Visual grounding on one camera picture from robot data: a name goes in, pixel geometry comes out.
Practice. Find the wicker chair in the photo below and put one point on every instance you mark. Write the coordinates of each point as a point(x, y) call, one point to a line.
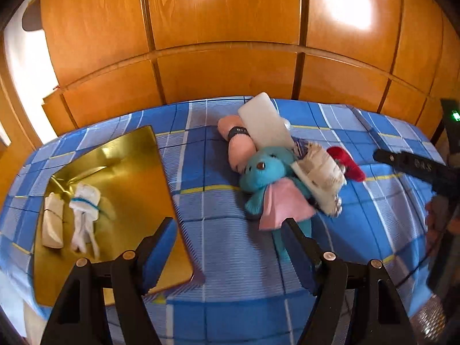
point(427, 320)

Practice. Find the gold tray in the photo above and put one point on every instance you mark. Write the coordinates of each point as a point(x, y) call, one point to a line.
point(136, 187)

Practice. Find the pink socks black band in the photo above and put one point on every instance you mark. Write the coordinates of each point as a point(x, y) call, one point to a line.
point(239, 151)

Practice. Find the blue plush toy pink dress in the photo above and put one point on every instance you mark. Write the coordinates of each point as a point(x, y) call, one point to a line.
point(266, 165)

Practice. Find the white printed wipes packet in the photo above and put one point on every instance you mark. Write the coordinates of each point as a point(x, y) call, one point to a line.
point(320, 179)

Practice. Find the blue plaid bed sheet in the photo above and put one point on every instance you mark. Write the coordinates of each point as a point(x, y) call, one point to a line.
point(233, 222)

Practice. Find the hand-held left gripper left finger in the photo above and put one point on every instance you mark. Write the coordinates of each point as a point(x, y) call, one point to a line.
point(158, 255)

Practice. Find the red soft sock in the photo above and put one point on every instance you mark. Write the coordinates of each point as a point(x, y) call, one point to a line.
point(350, 169)

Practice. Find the person's right hand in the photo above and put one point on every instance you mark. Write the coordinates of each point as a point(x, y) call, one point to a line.
point(435, 222)

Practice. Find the plain white soft pack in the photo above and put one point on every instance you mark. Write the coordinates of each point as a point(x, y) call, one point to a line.
point(264, 122)

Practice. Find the wooden wardrobe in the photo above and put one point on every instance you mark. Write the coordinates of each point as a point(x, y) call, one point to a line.
point(230, 25)

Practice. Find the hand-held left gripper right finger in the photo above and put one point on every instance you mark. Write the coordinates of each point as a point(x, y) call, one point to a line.
point(300, 258)

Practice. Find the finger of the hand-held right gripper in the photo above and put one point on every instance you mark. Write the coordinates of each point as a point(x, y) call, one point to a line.
point(409, 161)

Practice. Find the beige rolled cloth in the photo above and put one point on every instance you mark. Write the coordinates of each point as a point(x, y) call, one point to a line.
point(53, 222)

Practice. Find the white socks with blue band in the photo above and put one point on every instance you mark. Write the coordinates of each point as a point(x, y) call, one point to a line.
point(84, 201)

